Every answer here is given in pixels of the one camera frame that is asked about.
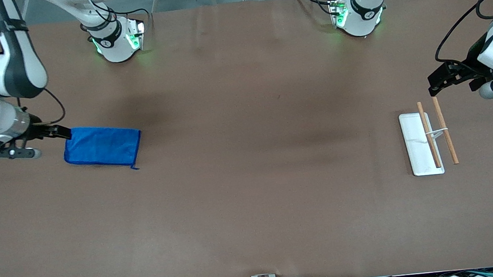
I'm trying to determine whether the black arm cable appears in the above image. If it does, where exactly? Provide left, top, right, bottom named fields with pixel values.
left=430, top=0, right=493, bottom=79
left=16, top=86, right=67, bottom=129

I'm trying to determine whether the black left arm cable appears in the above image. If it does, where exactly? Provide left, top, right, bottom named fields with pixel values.
left=430, top=0, right=493, bottom=79

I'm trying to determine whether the black base cable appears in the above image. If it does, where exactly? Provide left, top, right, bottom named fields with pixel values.
left=291, top=0, right=338, bottom=20
left=77, top=0, right=152, bottom=43

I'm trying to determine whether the blue towel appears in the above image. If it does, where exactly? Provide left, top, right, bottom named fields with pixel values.
left=61, top=121, right=145, bottom=177

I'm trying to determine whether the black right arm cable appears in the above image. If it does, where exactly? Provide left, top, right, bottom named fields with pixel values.
left=16, top=86, right=67, bottom=129

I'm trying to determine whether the white rack with wooden bars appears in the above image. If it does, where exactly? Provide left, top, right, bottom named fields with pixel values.
left=397, top=95, right=461, bottom=178

